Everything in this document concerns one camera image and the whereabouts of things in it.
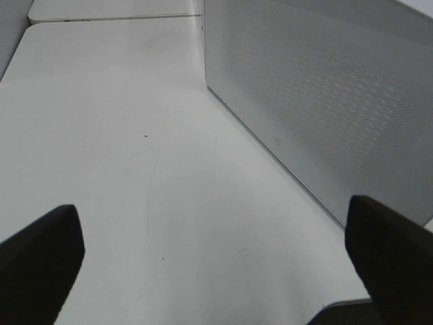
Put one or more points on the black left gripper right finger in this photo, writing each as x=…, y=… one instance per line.
x=393, y=258

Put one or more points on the white microwave door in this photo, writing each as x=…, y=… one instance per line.
x=339, y=91

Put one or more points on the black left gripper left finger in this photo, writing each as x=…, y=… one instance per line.
x=39, y=266

